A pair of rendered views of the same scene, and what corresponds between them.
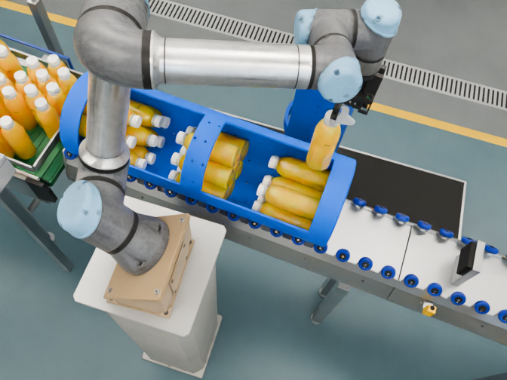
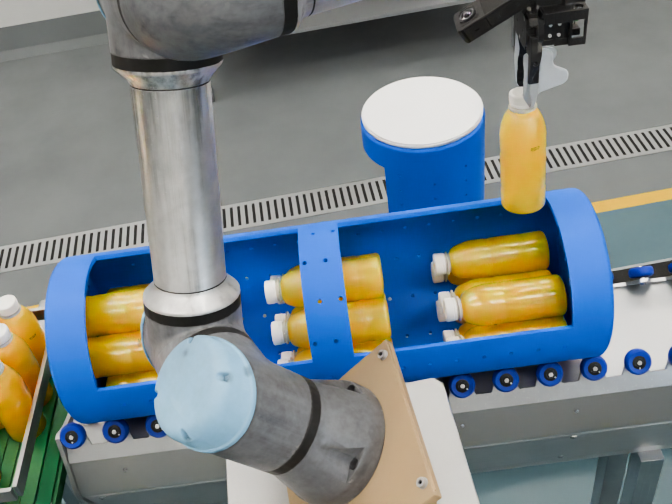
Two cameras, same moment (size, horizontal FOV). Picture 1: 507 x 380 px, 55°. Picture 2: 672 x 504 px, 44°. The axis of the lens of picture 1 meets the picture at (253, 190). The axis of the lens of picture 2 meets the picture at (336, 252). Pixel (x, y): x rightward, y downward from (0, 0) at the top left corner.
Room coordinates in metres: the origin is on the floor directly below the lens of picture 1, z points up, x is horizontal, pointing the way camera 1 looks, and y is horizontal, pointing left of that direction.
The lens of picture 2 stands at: (-0.18, 0.33, 2.11)
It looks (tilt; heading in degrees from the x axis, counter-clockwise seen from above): 43 degrees down; 348
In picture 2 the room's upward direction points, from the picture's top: 9 degrees counter-clockwise
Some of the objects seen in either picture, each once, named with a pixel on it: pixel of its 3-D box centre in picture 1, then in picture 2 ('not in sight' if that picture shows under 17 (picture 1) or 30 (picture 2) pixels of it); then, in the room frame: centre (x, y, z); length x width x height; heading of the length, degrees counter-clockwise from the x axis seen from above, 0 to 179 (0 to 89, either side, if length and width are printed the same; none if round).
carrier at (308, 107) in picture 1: (314, 122); (429, 251); (1.31, -0.24, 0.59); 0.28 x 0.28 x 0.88
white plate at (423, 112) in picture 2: not in sight; (421, 111); (1.31, -0.24, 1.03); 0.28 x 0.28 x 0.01
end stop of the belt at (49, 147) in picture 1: (66, 122); (40, 393); (0.90, 0.68, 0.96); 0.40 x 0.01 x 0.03; 166
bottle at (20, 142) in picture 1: (17, 138); not in sight; (0.80, 0.81, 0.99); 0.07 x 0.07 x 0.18
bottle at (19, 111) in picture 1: (19, 108); not in sight; (0.92, 0.85, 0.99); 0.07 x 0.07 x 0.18
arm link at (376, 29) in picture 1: (373, 29); not in sight; (0.72, -0.19, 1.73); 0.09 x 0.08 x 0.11; 100
